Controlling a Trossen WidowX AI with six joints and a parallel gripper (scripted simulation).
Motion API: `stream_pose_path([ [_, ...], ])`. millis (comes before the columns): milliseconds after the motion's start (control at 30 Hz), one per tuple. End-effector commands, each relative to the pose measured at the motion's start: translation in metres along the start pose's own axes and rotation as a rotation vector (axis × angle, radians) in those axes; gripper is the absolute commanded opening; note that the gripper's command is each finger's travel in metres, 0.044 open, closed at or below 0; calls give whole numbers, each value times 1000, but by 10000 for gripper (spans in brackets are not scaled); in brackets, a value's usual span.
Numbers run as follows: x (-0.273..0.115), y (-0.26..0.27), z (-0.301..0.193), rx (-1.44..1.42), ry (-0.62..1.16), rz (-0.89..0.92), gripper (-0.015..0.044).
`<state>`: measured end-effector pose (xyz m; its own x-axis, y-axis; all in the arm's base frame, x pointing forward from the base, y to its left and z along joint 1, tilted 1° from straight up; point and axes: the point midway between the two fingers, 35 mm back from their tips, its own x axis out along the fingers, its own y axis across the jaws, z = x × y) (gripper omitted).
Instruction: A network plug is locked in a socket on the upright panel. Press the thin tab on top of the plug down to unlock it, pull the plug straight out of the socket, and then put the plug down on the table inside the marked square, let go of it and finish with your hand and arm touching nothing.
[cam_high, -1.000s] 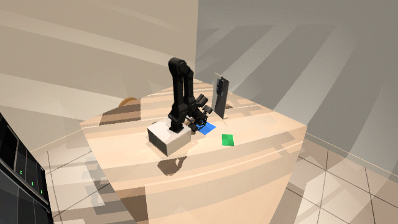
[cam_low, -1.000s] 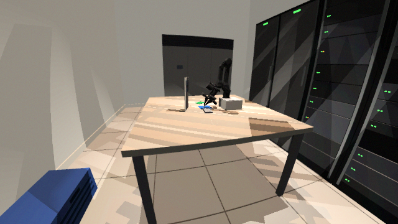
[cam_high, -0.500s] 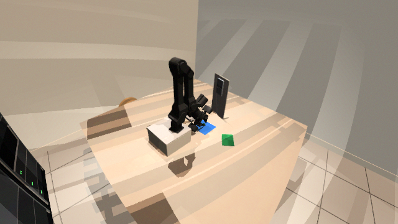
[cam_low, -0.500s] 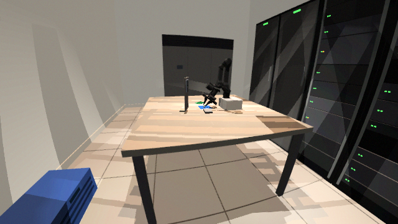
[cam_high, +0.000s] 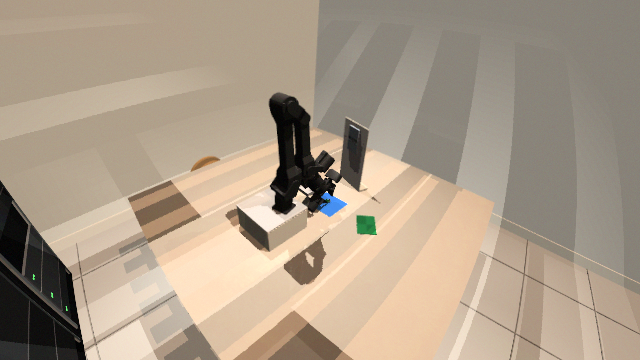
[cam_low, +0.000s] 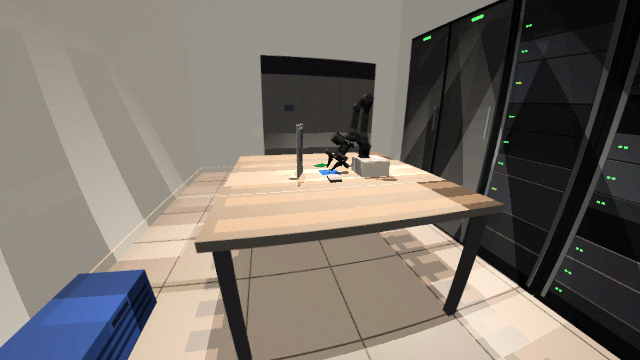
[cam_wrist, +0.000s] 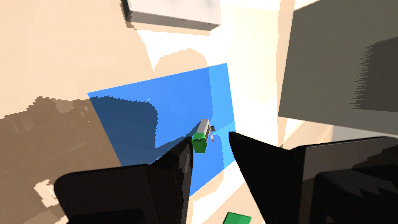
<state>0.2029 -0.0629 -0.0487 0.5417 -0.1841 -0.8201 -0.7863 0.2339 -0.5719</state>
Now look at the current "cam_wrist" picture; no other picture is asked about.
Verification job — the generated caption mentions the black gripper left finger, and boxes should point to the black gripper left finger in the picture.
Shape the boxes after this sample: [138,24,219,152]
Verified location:
[54,136,194,224]

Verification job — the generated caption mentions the blue square marking on table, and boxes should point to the blue square marking on table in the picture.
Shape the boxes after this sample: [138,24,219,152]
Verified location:
[87,63,236,197]

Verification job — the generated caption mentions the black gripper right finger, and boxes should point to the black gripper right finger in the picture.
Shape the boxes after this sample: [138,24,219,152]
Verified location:
[228,131,398,224]

